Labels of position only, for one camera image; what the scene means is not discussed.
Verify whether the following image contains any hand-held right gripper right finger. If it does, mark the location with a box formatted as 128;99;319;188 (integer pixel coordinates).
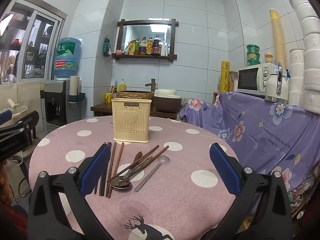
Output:
209;143;293;240

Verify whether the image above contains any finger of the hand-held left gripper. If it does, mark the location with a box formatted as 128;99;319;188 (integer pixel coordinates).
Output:
0;110;13;125
0;111;40;140

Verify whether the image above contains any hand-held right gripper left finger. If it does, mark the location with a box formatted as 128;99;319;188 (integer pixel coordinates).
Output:
28;144;113;240

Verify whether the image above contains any brown wooden chopstick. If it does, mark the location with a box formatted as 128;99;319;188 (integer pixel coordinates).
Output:
108;142;125;198
117;145;169;180
107;144;160;183
105;142;117;198

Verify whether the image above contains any shiny metal spoon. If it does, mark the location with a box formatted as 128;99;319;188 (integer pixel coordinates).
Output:
111;156;153;190
114;159;150;187

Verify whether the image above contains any wooden spoon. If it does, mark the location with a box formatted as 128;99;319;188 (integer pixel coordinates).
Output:
117;151;143;180

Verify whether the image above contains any matte grey spoon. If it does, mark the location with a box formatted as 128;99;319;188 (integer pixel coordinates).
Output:
134;155;171;192

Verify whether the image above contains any cream plastic utensil holder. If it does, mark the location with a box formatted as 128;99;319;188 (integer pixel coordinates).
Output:
111;98;152;143

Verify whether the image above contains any grey water dispenser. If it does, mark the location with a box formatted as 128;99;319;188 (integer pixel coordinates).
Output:
41;79;83;130

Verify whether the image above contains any purple floral cloth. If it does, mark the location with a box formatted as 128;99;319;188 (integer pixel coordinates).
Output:
179;91;320;195

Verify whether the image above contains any blue cup holder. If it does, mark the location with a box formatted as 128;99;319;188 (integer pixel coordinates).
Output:
69;93;87;104

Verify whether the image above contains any white paper cup sleeve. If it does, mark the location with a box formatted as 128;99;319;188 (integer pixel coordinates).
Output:
70;76;80;97

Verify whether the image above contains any pink polka dot tablecloth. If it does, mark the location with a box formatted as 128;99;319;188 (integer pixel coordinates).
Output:
29;116;240;240

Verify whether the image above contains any wooden side table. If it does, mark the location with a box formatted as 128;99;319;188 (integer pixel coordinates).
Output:
90;102;180;120

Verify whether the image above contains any blue water jug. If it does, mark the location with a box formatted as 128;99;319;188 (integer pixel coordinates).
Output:
52;37;82;80

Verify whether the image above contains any sliding glass window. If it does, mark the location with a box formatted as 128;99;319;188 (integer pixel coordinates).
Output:
0;0;67;83

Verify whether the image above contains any wicker basin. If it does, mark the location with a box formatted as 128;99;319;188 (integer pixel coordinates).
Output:
116;90;155;99

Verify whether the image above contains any white brown rice cooker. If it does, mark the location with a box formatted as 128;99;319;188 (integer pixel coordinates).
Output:
153;89;182;113

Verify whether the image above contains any yellow roll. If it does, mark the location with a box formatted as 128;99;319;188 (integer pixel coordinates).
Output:
220;60;230;93

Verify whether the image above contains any white microwave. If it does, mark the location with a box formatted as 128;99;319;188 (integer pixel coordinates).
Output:
237;64;278;94

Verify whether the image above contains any white kettle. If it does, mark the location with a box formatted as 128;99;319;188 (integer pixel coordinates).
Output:
264;64;290;103

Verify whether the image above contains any bronze faucet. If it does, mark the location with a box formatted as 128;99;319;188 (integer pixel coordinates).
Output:
145;78;157;92

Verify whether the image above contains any green hanging packet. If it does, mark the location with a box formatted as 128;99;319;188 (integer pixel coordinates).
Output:
103;37;112;57

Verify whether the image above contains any stack of white paper cups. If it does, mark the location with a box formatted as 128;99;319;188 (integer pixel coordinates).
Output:
289;49;305;107
285;0;320;115

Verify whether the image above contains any yellow seasoning packet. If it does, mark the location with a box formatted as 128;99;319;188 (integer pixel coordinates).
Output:
124;40;137;55

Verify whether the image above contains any dark sauce bottle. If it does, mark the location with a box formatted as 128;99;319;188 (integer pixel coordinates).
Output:
152;35;161;56

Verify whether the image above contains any stack of yellow paper cups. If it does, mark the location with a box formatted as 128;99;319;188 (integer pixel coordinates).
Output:
269;9;287;70

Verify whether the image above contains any wooden framed mirror shelf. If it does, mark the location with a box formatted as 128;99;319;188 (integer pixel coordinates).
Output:
112;19;179;60

